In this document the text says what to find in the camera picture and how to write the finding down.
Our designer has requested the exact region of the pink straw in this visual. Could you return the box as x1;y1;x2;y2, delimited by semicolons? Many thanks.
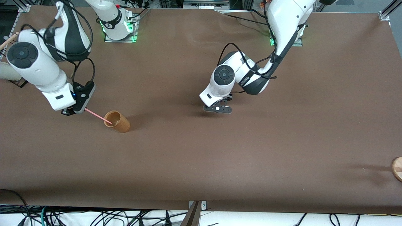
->
84;108;113;124

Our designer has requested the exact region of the brown wooden cup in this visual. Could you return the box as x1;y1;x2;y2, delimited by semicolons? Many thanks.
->
104;110;131;133

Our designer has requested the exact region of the tan wooden stick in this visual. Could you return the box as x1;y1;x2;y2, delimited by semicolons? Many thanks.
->
0;31;19;51

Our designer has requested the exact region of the grey equipment box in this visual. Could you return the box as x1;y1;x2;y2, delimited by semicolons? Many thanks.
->
183;0;231;10

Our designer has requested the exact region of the round wooden disc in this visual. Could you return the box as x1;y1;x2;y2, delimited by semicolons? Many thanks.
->
391;156;402;183

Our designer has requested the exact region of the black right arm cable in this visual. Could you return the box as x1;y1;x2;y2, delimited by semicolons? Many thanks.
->
19;0;96;91

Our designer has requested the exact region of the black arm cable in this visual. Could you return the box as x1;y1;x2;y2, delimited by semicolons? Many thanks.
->
19;0;96;91
216;42;279;81

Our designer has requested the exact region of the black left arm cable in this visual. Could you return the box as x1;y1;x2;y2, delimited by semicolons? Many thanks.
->
216;42;279;81

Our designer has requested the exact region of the black power cable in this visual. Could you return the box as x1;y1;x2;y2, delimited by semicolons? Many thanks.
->
217;9;277;28

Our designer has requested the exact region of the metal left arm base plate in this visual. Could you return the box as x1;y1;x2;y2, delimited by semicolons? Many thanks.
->
269;30;304;47

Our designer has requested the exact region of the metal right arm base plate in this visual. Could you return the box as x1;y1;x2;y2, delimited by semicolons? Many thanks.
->
104;14;139;43

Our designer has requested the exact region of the small metal bracket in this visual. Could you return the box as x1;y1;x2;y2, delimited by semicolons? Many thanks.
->
188;200;207;211

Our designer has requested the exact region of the dark camera stand pole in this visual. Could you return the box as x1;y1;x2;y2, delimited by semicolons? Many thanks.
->
181;201;202;226

